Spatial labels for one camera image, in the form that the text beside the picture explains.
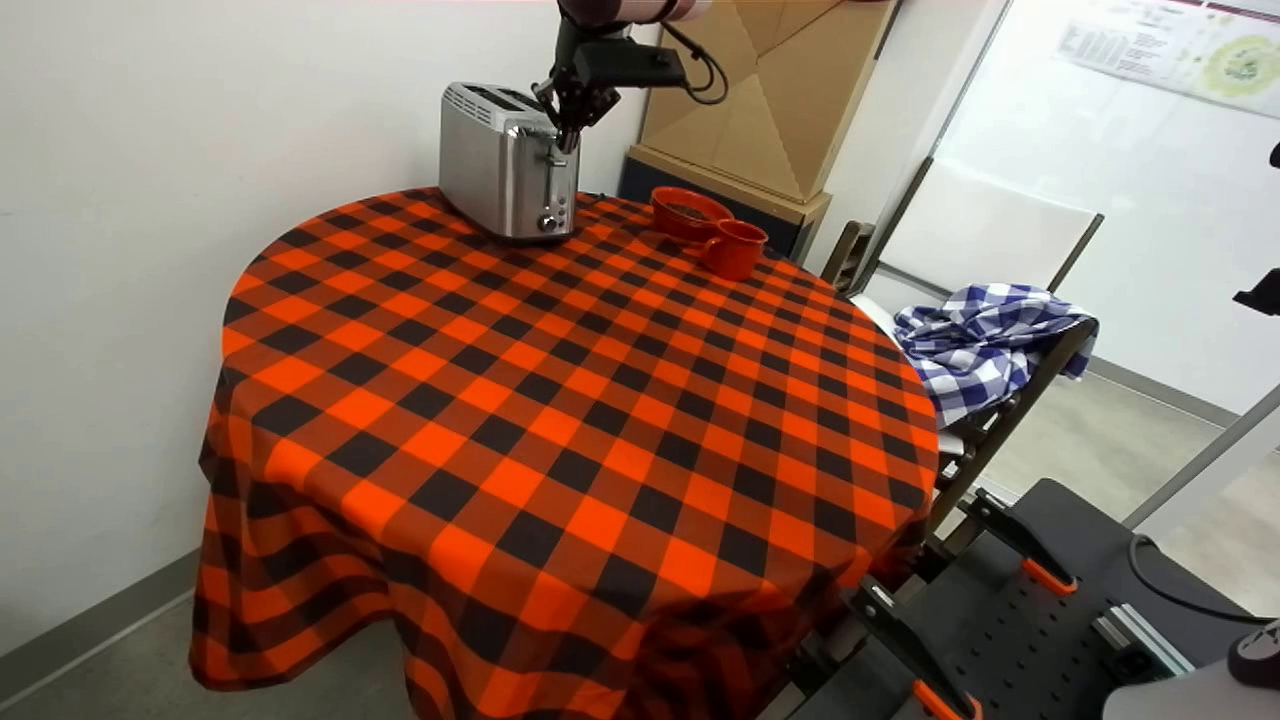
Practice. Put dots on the white board panel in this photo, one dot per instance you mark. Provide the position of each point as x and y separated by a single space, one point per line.
1133 200

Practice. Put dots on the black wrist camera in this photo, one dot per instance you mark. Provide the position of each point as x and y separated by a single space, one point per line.
655 65

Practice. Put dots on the large folded cardboard sheet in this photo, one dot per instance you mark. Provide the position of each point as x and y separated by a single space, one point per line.
772 95

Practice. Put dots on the red mug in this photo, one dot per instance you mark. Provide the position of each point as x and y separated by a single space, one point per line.
736 255

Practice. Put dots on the red bowl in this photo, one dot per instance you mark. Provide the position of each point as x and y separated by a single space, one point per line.
683 205

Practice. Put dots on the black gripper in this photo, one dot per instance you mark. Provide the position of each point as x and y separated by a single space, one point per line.
586 59

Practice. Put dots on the silver two-slot toaster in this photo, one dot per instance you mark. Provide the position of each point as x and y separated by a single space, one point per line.
501 165

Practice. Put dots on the white wall calendar sheet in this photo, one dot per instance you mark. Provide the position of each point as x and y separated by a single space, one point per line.
1185 46

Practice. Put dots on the blue white checkered cloth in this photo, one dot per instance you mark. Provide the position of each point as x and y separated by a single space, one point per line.
986 342

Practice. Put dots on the orange black plaid tablecloth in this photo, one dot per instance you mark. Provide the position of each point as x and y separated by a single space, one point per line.
561 442

